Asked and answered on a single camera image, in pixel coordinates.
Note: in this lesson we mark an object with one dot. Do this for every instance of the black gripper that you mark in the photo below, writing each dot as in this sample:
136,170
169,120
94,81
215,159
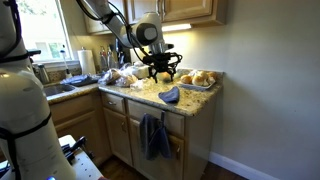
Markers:
163,60

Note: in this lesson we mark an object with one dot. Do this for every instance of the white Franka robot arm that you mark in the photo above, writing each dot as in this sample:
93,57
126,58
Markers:
26,116

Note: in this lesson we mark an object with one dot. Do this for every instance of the black drawer hook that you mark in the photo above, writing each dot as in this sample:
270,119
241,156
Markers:
163,116

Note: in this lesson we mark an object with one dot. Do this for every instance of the wide wooden drawer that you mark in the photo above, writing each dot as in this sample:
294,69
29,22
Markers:
175,123

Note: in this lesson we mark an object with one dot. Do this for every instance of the narrow wooden drawer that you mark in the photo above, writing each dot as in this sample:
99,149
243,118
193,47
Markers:
113,103

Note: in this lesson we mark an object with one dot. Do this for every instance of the gray hanging towel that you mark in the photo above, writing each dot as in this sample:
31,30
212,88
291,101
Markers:
148,133

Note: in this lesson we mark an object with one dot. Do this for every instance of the small blue hanging towel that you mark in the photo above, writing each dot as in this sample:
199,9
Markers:
163,145

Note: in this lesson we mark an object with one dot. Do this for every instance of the white paper towel roll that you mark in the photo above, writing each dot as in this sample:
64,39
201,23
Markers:
86,61

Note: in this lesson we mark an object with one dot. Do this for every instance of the orange fruit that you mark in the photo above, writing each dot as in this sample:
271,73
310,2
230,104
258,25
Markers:
164,76

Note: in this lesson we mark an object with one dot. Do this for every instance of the browned bread roll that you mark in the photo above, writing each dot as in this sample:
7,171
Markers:
186,79

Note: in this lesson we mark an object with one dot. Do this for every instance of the empty clear plastic bag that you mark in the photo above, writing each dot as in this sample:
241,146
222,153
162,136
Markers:
140,84

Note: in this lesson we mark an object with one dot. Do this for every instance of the white rectangular plate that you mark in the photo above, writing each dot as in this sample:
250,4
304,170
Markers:
193,87

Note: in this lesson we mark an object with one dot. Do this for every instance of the pale bread roll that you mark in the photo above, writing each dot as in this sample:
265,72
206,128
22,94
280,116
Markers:
198,80
202,74
212,75

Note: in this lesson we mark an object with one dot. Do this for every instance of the small bagged brown bread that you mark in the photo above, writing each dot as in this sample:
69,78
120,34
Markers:
126,81

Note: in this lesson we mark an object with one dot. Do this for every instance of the under-cabinet light strip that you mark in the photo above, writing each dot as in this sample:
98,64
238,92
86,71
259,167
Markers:
176,27

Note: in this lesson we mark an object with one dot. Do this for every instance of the large bagged brown bread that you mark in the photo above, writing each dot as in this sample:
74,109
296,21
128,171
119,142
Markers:
110,76

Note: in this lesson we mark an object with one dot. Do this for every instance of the clear bottle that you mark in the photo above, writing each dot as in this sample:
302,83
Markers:
111,58
103,60

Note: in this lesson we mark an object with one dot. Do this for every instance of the narrow wooden cabinet door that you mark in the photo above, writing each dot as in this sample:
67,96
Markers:
116,136

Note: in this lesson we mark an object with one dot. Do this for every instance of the blue dish cloth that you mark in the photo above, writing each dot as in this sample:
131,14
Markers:
80,80

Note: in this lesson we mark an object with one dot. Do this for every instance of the wide wooden cabinet door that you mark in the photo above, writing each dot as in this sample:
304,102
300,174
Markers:
160,168

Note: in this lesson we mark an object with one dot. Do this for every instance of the wooden sink cabinet front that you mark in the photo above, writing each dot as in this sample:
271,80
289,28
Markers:
80,123

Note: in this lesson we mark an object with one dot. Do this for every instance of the white dish wand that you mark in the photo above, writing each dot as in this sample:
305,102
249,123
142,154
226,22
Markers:
66,71

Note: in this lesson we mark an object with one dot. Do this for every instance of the steel sink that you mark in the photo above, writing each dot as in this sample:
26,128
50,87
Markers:
58,89

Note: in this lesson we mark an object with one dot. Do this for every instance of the black tools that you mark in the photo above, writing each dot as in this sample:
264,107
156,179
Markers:
75,148

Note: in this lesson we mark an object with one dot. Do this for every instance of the white perforated cart top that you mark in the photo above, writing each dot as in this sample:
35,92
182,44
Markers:
86,166

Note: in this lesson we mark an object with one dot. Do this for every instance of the silver soap dispenser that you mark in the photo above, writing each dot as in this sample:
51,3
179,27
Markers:
42,74

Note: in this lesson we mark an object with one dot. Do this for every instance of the window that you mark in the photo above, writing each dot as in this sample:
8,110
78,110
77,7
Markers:
43,30

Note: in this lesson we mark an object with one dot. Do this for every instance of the wooden wall cabinet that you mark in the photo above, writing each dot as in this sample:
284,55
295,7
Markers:
186,10
96,25

